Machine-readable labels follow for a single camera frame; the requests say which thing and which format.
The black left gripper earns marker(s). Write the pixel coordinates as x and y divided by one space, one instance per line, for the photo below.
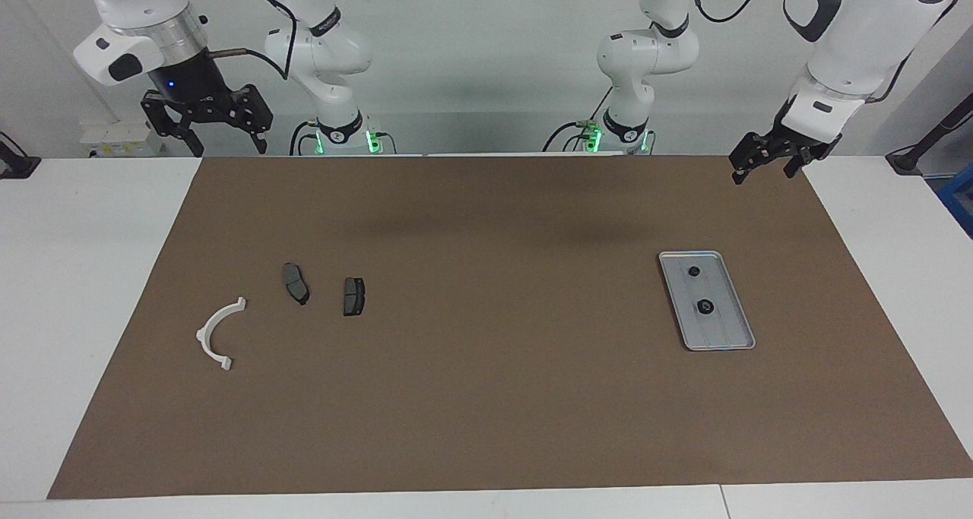
790 139

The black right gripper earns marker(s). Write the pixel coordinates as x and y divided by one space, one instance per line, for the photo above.
194 86

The black bearing gear white centre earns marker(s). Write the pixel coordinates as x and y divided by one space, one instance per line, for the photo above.
705 306

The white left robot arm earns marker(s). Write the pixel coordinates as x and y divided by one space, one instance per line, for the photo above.
646 55

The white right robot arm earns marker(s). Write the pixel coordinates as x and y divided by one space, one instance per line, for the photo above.
319 48

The silver metal tray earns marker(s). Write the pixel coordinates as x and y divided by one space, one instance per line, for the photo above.
730 330

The white box with yellow labels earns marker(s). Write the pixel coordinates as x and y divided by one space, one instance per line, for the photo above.
122 135

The dark grey curved brake pad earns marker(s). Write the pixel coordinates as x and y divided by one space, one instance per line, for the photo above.
293 280

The blue crate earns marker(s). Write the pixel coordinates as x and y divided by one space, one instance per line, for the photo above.
959 200

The dark grey rectangular brake pad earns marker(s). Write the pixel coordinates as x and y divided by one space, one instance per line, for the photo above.
353 297

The brown table mat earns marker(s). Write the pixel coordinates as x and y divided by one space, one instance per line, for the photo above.
486 397

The black clamp mount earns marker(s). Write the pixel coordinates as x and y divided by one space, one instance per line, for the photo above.
15 166

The white curved plastic bracket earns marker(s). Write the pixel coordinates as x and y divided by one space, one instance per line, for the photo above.
202 335

